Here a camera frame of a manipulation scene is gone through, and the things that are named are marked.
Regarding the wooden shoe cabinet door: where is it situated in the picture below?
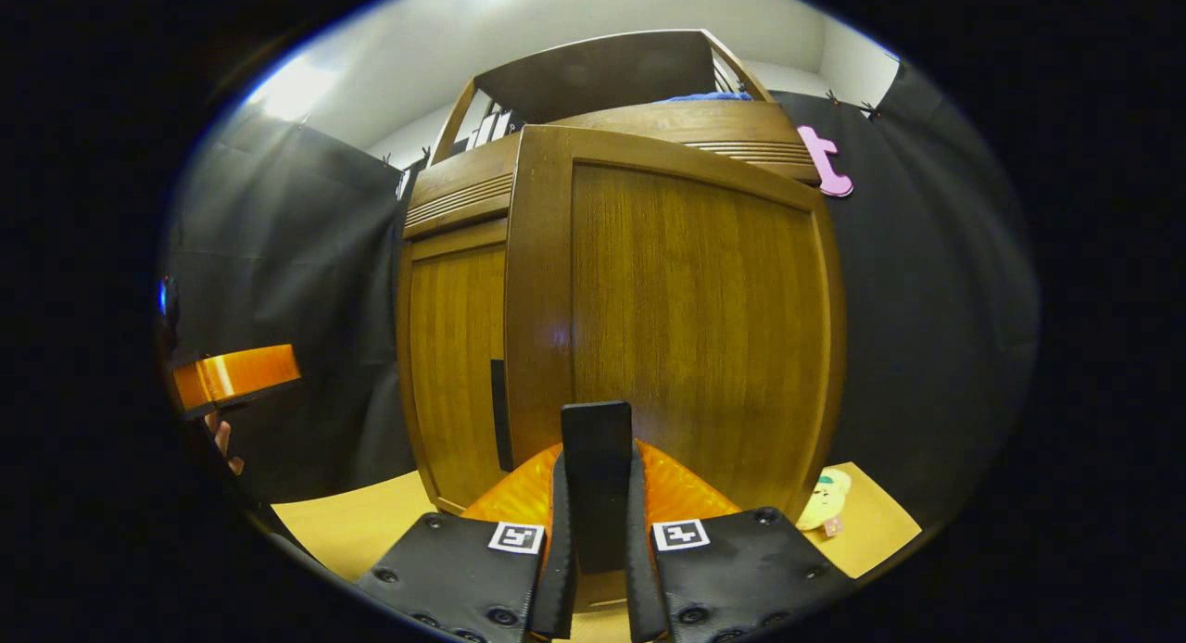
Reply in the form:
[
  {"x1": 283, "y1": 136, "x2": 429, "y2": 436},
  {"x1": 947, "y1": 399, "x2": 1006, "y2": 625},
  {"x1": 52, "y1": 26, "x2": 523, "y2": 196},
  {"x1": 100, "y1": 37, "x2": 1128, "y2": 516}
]
[
  {"x1": 503, "y1": 124, "x2": 846, "y2": 523},
  {"x1": 398, "y1": 219, "x2": 515, "y2": 514}
]

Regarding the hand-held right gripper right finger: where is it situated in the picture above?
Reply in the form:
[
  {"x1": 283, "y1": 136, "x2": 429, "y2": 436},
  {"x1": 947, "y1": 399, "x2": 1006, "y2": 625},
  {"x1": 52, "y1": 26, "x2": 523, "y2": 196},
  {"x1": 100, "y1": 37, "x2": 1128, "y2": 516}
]
[{"x1": 625, "y1": 439, "x2": 853, "y2": 643}]

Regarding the wooden cabinet drawer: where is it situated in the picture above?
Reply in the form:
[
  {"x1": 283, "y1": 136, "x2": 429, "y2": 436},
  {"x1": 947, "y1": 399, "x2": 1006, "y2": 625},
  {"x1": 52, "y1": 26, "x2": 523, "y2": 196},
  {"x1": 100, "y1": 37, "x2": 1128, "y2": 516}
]
[{"x1": 403, "y1": 99, "x2": 821, "y2": 241}]

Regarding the yellow plush toy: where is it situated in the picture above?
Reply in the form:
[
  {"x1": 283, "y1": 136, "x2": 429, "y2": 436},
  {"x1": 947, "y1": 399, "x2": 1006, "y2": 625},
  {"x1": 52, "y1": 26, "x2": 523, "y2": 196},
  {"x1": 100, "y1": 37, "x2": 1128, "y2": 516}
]
[{"x1": 797, "y1": 467, "x2": 852, "y2": 537}]

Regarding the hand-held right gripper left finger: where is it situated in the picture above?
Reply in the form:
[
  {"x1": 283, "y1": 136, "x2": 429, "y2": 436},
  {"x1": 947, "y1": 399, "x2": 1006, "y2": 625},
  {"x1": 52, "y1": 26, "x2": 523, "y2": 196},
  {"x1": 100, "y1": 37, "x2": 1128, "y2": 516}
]
[{"x1": 357, "y1": 444, "x2": 577, "y2": 643}]

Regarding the black backdrop cloth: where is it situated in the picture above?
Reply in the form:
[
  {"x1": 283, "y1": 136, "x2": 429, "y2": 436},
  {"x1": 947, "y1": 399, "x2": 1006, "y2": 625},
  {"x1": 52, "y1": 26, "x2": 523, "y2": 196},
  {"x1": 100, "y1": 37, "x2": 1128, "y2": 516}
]
[{"x1": 162, "y1": 59, "x2": 1039, "y2": 533}]

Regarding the wooden double-door shoe cabinet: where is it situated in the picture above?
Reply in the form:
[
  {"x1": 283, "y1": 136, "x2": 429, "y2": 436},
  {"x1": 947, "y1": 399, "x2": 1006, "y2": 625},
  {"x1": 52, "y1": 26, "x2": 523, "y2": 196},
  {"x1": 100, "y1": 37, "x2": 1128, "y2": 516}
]
[{"x1": 397, "y1": 29, "x2": 846, "y2": 523}]

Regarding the ceiling light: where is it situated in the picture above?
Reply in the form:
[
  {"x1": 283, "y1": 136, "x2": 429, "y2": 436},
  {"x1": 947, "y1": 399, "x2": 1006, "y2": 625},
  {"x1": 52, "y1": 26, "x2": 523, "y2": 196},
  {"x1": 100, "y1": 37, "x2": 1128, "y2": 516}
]
[{"x1": 246, "y1": 55, "x2": 339, "y2": 120}]

